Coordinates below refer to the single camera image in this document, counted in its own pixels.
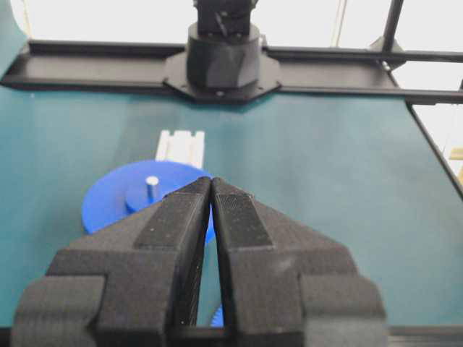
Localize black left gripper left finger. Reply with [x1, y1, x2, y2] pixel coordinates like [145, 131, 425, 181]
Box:
[10, 177, 211, 346]

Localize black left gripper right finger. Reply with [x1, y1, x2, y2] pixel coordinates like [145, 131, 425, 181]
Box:
[211, 178, 388, 346]

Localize small blue gear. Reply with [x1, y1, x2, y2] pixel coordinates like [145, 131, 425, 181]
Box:
[211, 304, 224, 327]

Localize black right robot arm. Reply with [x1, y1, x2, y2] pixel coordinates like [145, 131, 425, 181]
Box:
[163, 1, 281, 104]

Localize large blue gear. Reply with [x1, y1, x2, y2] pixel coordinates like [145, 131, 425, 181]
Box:
[70, 160, 215, 257]

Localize steel shaft in large gear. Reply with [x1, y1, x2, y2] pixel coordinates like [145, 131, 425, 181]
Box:
[145, 176, 159, 200]

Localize silver aluminium extrusion rail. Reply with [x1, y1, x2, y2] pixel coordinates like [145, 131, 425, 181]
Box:
[155, 129, 205, 169]

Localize black aluminium frame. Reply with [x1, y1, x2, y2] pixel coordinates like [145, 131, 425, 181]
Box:
[0, 0, 463, 203]

